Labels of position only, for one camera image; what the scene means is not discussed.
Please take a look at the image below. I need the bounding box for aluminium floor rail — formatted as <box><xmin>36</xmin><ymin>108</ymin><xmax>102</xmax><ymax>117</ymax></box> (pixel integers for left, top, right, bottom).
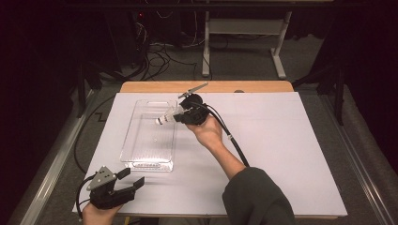
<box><xmin>318</xmin><ymin>93</ymin><xmax>398</xmax><ymax>225</ymax></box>
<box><xmin>18</xmin><ymin>90</ymin><xmax>98</xmax><ymax>225</ymax></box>

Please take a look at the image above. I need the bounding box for white table sheet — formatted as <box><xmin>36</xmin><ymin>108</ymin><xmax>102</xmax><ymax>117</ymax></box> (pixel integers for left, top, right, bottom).
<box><xmin>72</xmin><ymin>91</ymin><xmax>348</xmax><ymax>218</ymax></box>

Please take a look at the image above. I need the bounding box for wooden table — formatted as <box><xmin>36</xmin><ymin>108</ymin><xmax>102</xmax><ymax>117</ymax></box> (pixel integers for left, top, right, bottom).
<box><xmin>119</xmin><ymin>81</ymin><xmax>339</xmax><ymax>219</ymax></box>

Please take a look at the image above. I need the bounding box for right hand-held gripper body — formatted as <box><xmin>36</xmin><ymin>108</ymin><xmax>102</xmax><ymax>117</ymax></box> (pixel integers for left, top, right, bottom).
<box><xmin>177</xmin><ymin>82</ymin><xmax>209</xmax><ymax>126</ymax></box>

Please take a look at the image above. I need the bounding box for person's right hand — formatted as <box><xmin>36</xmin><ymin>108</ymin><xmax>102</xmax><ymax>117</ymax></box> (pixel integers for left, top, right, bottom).
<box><xmin>187</xmin><ymin>116</ymin><xmax>224</xmax><ymax>151</ymax></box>

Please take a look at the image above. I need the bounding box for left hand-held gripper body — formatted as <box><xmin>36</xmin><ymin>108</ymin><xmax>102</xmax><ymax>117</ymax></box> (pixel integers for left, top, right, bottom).
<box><xmin>85</xmin><ymin>165</ymin><xmax>138</xmax><ymax>210</ymax></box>

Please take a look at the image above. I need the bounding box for clear plastic bin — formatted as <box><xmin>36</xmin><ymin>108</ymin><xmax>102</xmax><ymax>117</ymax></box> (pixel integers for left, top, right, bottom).
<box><xmin>119</xmin><ymin>98</ymin><xmax>178</xmax><ymax>173</ymax></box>

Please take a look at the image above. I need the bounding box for tangle of floor cables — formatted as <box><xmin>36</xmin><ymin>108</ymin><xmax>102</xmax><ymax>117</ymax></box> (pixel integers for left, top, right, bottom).
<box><xmin>132</xmin><ymin>12</ymin><xmax>207</xmax><ymax>83</ymax></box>

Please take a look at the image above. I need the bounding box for person's left hand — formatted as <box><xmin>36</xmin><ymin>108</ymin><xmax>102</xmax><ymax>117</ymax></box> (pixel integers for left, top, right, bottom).
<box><xmin>82</xmin><ymin>202</ymin><xmax>123</xmax><ymax>225</ymax></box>

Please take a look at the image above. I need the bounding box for black computer tower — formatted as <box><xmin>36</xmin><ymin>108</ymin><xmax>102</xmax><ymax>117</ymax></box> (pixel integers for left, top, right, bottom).
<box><xmin>106</xmin><ymin>8</ymin><xmax>151</xmax><ymax>69</ymax></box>

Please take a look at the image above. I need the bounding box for black metal stand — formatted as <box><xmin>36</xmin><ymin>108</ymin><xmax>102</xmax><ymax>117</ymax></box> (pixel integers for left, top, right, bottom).
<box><xmin>76</xmin><ymin>62</ymin><xmax>104</xmax><ymax>118</ymax></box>
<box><xmin>292</xmin><ymin>62</ymin><xmax>346</xmax><ymax>126</ymax></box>

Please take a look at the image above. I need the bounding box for white metal desk frame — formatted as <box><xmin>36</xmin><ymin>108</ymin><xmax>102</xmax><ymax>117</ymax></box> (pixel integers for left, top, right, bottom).
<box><xmin>201</xmin><ymin>10</ymin><xmax>294</xmax><ymax>80</ymax></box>

